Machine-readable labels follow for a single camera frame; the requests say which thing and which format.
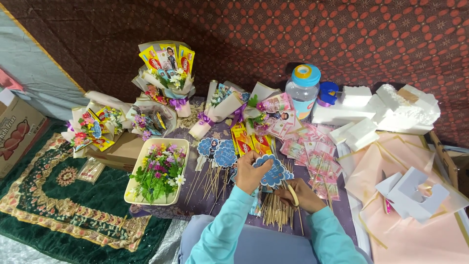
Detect person's left hand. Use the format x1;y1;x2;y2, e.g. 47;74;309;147
235;150;274;195

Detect person's right hand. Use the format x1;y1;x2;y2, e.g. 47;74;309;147
275;178;327;214

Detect blue cloud paper toppers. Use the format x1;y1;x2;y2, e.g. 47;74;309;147
253;154;295;189

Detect pile of wooden skewers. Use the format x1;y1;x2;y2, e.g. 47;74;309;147
262;161;305;236

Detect yellow snack packets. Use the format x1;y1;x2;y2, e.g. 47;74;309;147
231;123;275;156

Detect clear plastic packet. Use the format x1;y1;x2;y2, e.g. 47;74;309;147
249;186;263;217

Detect blue cloud topper on skewer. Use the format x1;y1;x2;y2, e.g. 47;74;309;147
213;139;239;200

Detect pile of pink banknotes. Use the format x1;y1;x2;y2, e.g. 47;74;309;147
280;123;343;201

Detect banknote bouquet with character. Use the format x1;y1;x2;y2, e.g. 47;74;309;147
244;81;304;140

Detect person's lavender lap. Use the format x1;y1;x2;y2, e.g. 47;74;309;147
178;214;374;264

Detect character topper on skewer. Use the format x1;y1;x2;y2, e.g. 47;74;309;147
197;137;220;173

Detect purple patterned table cloth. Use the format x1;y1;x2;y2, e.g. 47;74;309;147
129;96;359;242

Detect white bouquet purple ribbon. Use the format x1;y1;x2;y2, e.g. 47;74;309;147
189;80;250;140

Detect clear jar blue lid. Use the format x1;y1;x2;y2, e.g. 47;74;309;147
285;64;321;121

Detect small white styrofoam block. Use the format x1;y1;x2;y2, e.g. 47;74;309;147
329;117;380;152

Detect blue tape dispenser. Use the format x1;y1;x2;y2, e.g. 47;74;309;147
317;81;339;107

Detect flat white styrofoam block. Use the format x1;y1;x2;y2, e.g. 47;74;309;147
311;85;378;127

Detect bunch of artificial flowers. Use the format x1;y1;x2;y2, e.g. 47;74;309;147
129;143;187;204

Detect cream rectangular tray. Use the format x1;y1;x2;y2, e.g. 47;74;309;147
124;138;190;206

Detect clear-wrapped flower bouquet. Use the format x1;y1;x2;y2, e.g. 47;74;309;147
126;96;179;142

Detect maroon patterned fabric backdrop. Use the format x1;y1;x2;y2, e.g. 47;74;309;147
0;0;469;147

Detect tall yellow snack bouquet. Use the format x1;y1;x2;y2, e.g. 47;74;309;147
132;40;196;118

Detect white cut paper pieces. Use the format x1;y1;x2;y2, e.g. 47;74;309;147
375;167;450;224

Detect pink wrapping paper sheets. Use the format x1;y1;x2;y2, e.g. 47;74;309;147
337;131;469;264

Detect plain brown cardboard box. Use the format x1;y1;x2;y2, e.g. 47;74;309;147
86;130;146;173

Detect large broken styrofoam block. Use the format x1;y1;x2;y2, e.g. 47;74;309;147
374;84;441;135

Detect clear packet of skewers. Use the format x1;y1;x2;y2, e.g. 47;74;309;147
77;158;106;184

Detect cream flower snack bouquet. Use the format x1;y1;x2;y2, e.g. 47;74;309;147
62;91;129;158

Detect green floral prayer rug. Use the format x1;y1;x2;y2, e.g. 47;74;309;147
0;121;173;264

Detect grey blue cloth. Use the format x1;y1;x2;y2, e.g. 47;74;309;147
0;7;89;121

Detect printed snack carton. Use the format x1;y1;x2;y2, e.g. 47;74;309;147
0;88;51;179

